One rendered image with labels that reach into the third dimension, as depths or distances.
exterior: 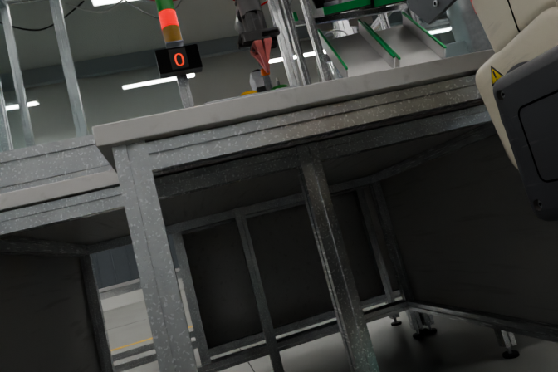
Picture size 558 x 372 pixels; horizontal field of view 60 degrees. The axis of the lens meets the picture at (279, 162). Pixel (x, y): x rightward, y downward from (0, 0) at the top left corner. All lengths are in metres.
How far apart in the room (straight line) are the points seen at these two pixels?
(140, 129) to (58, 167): 0.44
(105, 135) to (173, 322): 0.26
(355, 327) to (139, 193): 0.56
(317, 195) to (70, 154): 0.52
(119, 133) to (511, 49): 0.50
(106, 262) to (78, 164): 2.05
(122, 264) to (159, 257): 2.42
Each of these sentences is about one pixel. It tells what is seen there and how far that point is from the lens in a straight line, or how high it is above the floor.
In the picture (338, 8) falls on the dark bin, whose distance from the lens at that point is 1.37.
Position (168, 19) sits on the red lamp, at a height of 1.33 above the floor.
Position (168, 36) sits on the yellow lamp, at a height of 1.28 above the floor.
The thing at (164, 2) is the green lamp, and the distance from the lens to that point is 1.50.
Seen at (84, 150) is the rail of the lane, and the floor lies 0.93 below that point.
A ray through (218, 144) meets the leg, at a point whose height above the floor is 0.81.
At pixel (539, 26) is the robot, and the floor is 0.80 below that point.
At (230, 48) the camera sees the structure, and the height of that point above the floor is 5.30.
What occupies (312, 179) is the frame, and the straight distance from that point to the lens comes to 1.02.
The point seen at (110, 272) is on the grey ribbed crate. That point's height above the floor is 0.69.
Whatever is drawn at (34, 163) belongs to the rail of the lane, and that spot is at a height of 0.92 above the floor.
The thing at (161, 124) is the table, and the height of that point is 0.84.
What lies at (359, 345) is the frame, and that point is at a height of 0.40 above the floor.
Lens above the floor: 0.66
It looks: 8 degrees up
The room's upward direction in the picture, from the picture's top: 15 degrees counter-clockwise
